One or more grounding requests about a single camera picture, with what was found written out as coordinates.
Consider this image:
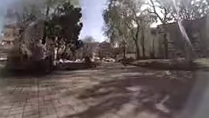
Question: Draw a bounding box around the dark low hedge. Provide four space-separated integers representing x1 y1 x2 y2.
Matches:
0 58 56 79

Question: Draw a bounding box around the distant building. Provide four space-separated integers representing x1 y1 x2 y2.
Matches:
81 40 119 61

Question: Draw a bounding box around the brick building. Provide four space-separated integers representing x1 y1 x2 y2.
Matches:
0 22 26 65

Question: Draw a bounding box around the low green planted bed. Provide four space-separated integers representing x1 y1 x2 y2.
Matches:
130 55 209 74

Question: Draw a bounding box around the row of trees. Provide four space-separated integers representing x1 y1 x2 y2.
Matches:
101 0 209 64

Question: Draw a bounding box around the grey brown building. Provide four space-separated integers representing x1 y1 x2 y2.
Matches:
137 13 209 62

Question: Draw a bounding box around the row of parked cars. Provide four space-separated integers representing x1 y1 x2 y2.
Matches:
56 56 118 66

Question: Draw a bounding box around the group of dark leafy trees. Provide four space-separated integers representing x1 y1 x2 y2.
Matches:
4 0 87 71

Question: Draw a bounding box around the grey brick paved path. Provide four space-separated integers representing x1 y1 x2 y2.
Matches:
0 59 209 118

